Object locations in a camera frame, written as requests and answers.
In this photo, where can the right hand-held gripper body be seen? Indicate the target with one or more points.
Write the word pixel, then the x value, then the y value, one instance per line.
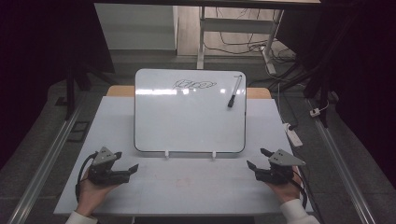
pixel 278 172

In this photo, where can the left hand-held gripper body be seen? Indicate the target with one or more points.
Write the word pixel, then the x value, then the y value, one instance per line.
pixel 104 174

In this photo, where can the black and white marker pen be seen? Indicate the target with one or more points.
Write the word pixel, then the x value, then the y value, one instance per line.
pixel 235 91

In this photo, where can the person's right hand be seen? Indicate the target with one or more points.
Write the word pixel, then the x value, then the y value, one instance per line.
pixel 285 193

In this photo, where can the person's left hand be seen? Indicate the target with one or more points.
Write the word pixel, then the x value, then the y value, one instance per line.
pixel 91 196

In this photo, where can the white whiteboard stand clip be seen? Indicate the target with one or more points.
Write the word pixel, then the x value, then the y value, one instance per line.
pixel 214 154
pixel 166 154

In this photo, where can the small white plug adapter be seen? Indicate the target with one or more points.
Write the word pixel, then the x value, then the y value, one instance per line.
pixel 315 112

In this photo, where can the wooden table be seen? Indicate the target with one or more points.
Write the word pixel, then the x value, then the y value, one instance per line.
pixel 120 91

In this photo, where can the white whiteboard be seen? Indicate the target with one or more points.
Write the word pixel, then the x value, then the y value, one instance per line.
pixel 186 124

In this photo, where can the black stand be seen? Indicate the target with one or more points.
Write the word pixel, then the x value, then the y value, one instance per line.
pixel 322 77
pixel 71 93

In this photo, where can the white panel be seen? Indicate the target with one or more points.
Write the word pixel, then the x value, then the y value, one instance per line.
pixel 134 26

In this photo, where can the black floor frame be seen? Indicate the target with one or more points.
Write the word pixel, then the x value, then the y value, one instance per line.
pixel 78 132

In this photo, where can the aluminium rail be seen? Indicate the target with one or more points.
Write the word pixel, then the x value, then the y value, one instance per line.
pixel 341 169
pixel 46 158

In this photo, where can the white desk frame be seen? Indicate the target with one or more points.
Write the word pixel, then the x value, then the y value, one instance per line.
pixel 236 25

